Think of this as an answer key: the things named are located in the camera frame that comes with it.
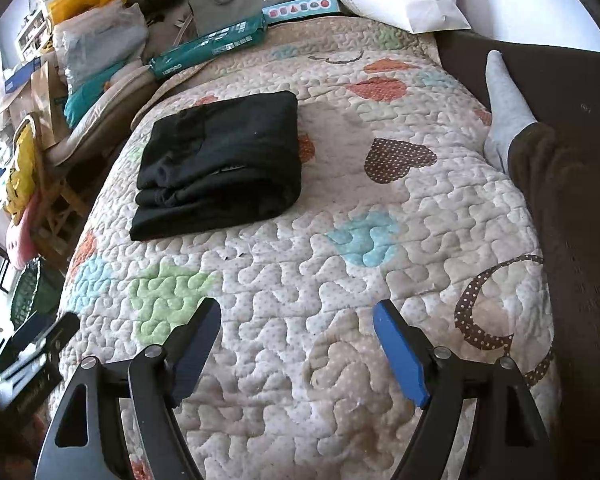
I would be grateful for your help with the black pants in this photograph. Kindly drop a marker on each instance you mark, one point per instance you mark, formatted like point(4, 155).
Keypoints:
point(225, 170)

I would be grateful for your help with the dark brown sofa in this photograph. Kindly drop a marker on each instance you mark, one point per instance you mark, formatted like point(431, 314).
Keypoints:
point(555, 80)

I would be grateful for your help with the person's leg in brown trousers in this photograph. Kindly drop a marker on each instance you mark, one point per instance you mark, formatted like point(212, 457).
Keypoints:
point(580, 260)

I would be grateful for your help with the wooden chair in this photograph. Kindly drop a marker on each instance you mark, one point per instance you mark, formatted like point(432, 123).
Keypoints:
point(62, 205)

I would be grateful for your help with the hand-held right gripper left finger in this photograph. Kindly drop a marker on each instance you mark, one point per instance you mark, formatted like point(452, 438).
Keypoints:
point(195, 352)

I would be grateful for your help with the beige cushion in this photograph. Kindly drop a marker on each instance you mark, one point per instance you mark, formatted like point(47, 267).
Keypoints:
point(105, 125)

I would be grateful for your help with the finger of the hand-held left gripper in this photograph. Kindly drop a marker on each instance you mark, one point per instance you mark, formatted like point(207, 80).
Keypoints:
point(62, 332)

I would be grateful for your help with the light blue flat box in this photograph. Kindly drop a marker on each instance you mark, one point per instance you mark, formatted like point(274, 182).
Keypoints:
point(300, 9)

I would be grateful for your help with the green woven basket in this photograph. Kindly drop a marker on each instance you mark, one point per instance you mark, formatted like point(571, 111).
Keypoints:
point(30, 295)

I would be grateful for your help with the quilted heart print blanket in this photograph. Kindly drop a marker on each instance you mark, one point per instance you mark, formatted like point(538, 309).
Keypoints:
point(330, 260)

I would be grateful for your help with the pink cushion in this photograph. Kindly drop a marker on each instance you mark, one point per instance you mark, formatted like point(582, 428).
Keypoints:
point(22, 235)

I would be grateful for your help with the yellow plastic bag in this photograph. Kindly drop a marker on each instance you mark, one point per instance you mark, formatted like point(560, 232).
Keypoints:
point(20, 175)

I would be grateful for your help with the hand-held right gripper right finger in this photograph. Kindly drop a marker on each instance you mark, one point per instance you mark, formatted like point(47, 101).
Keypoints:
point(405, 357)

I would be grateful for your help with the silver plastic bag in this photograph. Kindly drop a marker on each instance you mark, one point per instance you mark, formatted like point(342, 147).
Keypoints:
point(100, 40)

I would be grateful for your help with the person's grey socked foot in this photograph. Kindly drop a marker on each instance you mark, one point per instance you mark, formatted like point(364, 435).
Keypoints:
point(507, 110)

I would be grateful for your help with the teal cushion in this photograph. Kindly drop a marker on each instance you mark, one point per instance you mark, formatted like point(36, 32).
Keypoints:
point(92, 95)

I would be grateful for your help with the brown paper bag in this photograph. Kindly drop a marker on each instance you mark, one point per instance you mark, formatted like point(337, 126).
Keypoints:
point(47, 95)

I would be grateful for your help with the long green packet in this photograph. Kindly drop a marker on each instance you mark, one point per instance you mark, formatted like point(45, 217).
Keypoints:
point(207, 45)

